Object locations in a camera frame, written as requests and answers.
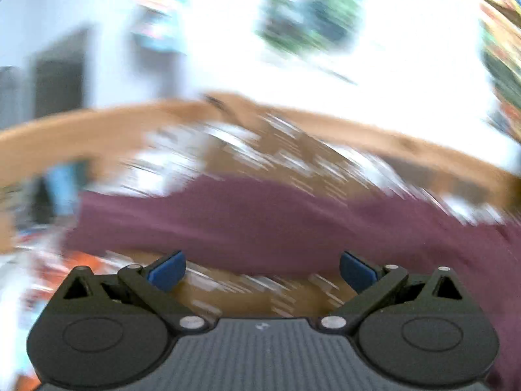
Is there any orange and blue cloth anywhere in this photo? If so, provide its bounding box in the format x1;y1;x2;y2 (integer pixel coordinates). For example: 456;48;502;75
0;227;107;391

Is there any brown patterned duvet cover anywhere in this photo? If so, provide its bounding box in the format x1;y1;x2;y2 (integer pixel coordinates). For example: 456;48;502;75
95;117;500;318

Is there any maroon long-sleeve shirt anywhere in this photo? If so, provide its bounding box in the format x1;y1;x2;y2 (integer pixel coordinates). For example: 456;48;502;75
63;177;520;390

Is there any green anime character poster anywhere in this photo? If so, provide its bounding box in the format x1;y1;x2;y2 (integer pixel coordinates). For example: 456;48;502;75
258;0;363;56

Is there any wooden bed frame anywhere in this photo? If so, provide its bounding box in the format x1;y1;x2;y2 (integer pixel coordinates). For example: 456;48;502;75
1;94;520;250

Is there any colourful flower poster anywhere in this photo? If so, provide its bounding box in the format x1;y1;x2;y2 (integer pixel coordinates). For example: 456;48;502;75
481;0;520;140

